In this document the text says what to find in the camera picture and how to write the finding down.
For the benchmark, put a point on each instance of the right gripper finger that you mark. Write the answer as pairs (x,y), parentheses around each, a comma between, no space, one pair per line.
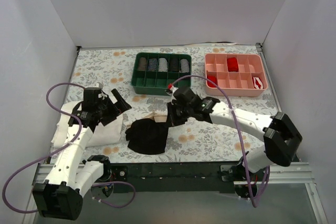
(180,117)
(170,117)

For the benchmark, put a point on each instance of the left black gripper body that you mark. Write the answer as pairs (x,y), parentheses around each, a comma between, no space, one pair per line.
(111,111)

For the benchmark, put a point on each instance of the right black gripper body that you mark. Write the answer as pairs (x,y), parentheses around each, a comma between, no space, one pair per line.
(175,114)

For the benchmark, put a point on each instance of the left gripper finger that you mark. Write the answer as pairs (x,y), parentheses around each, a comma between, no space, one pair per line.
(109,115)
(120,104)

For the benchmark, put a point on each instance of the black underwear beige waistband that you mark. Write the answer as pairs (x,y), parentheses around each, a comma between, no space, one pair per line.
(148,135)

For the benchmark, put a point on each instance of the pink divided organizer tray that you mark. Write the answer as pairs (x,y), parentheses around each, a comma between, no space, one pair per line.
(239,84)

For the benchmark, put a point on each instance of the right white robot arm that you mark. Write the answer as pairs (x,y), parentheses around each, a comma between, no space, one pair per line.
(279,135)

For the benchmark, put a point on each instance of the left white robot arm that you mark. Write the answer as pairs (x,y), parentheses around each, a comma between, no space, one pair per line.
(61,193)

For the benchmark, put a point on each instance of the red rolled underwear lower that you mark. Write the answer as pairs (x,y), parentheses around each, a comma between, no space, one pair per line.
(212,81)

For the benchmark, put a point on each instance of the red rolled underwear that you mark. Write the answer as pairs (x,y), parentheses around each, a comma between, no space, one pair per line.
(232,64)
(212,81)

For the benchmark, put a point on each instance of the grey white rolled underwear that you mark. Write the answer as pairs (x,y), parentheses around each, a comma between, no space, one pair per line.
(184,66)

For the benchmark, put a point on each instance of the black rolled underwear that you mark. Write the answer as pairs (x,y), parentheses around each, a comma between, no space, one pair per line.
(174,65)

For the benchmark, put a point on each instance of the white grey striped roll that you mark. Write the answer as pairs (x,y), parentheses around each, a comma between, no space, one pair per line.
(163,65)

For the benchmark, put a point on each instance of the brown rolled underwear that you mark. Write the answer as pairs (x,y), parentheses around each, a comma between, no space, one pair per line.
(142,64)

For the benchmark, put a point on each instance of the blue striped rolled underwear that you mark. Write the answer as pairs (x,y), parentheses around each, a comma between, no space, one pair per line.
(152,64)

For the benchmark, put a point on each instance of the red rolled underwear upper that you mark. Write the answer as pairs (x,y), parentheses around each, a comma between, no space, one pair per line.
(232,64)

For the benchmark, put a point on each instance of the red white striped roll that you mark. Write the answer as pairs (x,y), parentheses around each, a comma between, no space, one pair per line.
(257,82)

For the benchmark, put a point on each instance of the white folded cloth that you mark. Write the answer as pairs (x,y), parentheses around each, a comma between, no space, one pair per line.
(103,135)

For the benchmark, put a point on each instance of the green divided organizer tray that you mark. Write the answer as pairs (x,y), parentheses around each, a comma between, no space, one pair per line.
(154,82)

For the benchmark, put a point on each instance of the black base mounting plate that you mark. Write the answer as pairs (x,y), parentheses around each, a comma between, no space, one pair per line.
(174,177)

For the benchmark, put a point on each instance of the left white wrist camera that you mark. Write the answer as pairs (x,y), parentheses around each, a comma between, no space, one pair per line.
(99,93)

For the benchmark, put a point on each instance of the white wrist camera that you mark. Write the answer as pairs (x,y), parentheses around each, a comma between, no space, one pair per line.
(99,93)
(171,89)

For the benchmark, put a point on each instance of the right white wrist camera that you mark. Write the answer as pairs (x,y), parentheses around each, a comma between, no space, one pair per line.
(171,89)

